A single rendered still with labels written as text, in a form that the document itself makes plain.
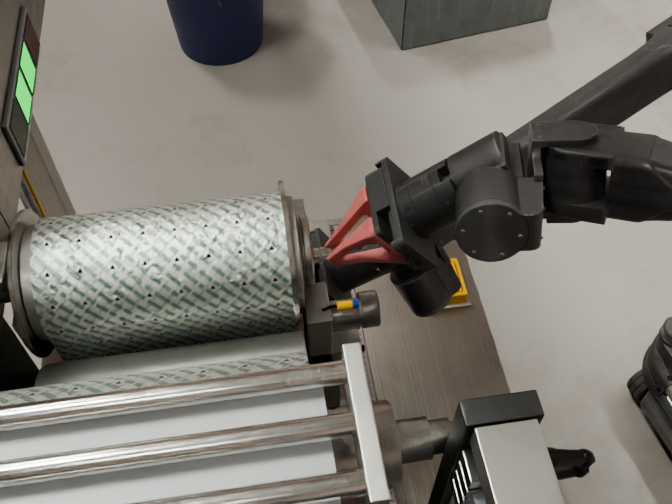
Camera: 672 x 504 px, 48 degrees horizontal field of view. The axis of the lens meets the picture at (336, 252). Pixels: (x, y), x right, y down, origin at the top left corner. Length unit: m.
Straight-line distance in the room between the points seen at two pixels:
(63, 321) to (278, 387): 0.33
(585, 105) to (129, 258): 0.54
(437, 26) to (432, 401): 2.13
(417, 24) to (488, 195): 2.39
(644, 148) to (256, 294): 0.36
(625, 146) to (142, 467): 0.45
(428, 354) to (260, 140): 1.66
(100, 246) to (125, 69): 2.33
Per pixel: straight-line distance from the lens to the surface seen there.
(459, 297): 1.15
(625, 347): 2.29
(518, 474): 0.47
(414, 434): 0.56
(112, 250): 0.72
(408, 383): 1.09
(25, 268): 0.75
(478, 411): 0.48
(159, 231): 0.72
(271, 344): 0.73
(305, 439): 0.45
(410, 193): 0.69
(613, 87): 0.94
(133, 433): 0.48
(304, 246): 0.73
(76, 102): 2.94
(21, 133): 1.07
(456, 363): 1.11
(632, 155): 0.66
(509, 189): 0.62
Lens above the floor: 1.87
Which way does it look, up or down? 53 degrees down
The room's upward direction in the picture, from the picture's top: straight up
